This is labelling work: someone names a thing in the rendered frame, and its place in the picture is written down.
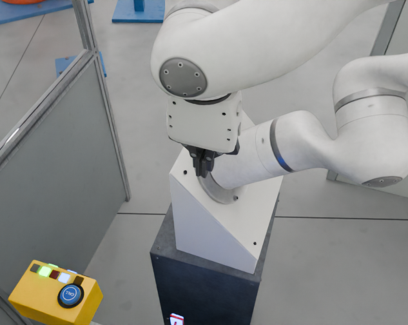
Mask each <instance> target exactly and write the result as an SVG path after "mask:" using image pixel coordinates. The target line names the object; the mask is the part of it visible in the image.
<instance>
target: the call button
mask: <svg viewBox="0 0 408 325"><path fill-rule="evenodd" d="M80 296H81V292H80V290H79V288H78V287H77V286H74V285H69V286H68V285H67V286H66V287H65V288H64V289H63V290H62V292H61V295H60V299H61V300H62V302H63V303H64V304H67V305H71V304H74V303H76V302H77V301H78V300H79V298H80Z"/></svg>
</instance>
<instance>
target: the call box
mask: <svg viewBox="0 0 408 325"><path fill-rule="evenodd" d="M34 263H35V264H38V265H41V268H40V269H39V271H38V272H37V273H34V272H32V271H30V268H31V267H32V265H33V264H34ZM43 266H44V267H47V268H50V272H49V273H48V275H47V276H44V275H40V274H39V272H40V271H41V269H42V268H43ZM52 270H56V271H59V272H60V274H59V276H58V278H57V279H56V280H55V279H52V278H49V275H50V273H51V272H52ZM62 273H65V274H68V275H70V277H69V278H68V280H67V282H66V283H65V282H61V281H59V277H60V276H61V274H62ZM77 275H78V276H80V277H84V280H83V282H82V284H81V285H80V286H79V285H76V284H74V283H73V281H74V279H75V278H76V276H77ZM67 285H68V286H69V285H74V286H77V287H78V288H79V290H80V292H81V296H80V298H79V300H78V301H77V302H76V303H74V304H71V305H67V304H64V303H63V302H62V300H61V299H60V295H61V292H62V290H63V289H64V288H65V287H66V286H67ZM102 298H103V294H102V292H101V290H100V287H99V285H98V283H97V281H96V280H95V279H91V278H89V277H85V276H83V275H79V274H77V273H74V272H71V271H67V270H64V269H61V268H58V267H55V266H52V265H49V264H46V263H43V262H40V261H37V260H33V261H32V263H31V264H30V265H29V267H28V269H27V270H26V272H25V273H24V275H23V276H22V278H21V280H20V281H19V282H18V284H17V286H16V287H15V289H14V290H13V292H12V293H11V295H10V296H9V298H8V301H9V302H10V303H11V304H12V305H13V306H14V308H15V309H16V310H17V311H18V312H19V313H20V314H21V315H22V316H25V317H28V318H30V319H33V320H36V321H39V322H42V323H44V324H47V325H90V323H91V321H92V319H93V316H94V315H95V312H96V311H97V308H98V307H99V304H100V303H101V301H102Z"/></svg>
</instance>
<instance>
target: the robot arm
mask: <svg viewBox="0 0 408 325"><path fill-rule="evenodd" d="M392 1H396V0H165V14H164V20H163V23H162V26H161V28H160V30H159V32H158V34H157V37H156V39H155V42H154V44H153V48H152V50H151V56H150V70H151V74H152V77H153V79H154V81H155V83H156V84H157V85H158V87H159V88H160V89H161V90H162V91H164V92H165V93H166V94H168V105H167V131H168V137H169V139H171V140H172V141H175V142H177V143H181V145H183V147H185V149H187V150H188V151H189V155H190V157H192V158H193V167H194V170H195V174H196V176H197V179H198V181H199V183H200V185H201V186H202V189H203V190H204V191H205V192H206V193H207V195H208V196H210V197H211V198H212V199H213V200H214V201H216V202H219V203H221V204H233V203H236V202H239V200H241V198H243V196H244V195H245V193H246V191H247V189H248V185H249V184H251V183H254V182H259V181H263V180H266V179H271V178H274V177H279V176H282V175H287V174H290V173H294V172H299V171H302V170H307V169H311V168H325V169H328V170H331V171H333V172H335V173H337V174H340V175H342V176H343V177H345V178H347V179H349V180H352V181H354V182H357V183H358V184H362V185H364V186H368V187H374V188H385V187H386V186H391V185H395V184H397V183H398V182H400V181H401V180H403V179H404V178H406V177H407V176H408V109H407V103H406V100H405V95H406V93H407V92H408V53H407V54H399V55H377V56H369V57H361V58H358V59H355V60H352V61H350V62H348V63H347V64H346V65H344V66H343V67H342V68H341V69H340V70H339V72H338V73H337V75H336V77H335V80H334V82H333V104H334V109H335V118H336V127H337V132H338V137H337V139H336V140H334V141H333V140H332V139H331V138H330V136H329V135H328V134H327V132H326V130H325V128H324V127H323V126H322V123H321V122H320V121H319V120H318V118H317V117H316V116H315V115H314V114H313V113H311V112H308V111H305V110H299V111H295V112H291V113H287V114H285V115H281V116H280V117H276V118H274V119H271V120H269V121H266V122H264V123H260V124H258V125H255V126H252V127H250V128H247V129H245V130H242V94H241V90H243V89H246V88H250V87H252V86H256V85H259V84H262V83H266V82H268V81H271V80H274V79H276V78H278V77H281V76H283V75H285V74H287V73H289V72H291V71H293V70H294V69H296V68H298V67H299V66H301V65H303V64H304V63H306V62H307V61H308V60H310V59H311V58H313V57H314V56H315V55H316V54H318V53H319V52H320V51H321V50H323V49H324V48H325V47H326V46H327V45H328V44H329V43H330V42H331V41H332V40H333V39H334V38H335V37H336V36H337V35H338V34H339V33H340V32H341V31H342V30H343V29H344V28H345V27H346V26H347V24H349V23H350V22H351V21H352V20H353V19H354V18H355V17H356V16H358V15H359V14H361V13H362V12H364V11H366V10H368V9H371V8H374V7H376V6H380V5H383V4H386V3H390V2H392Z"/></svg>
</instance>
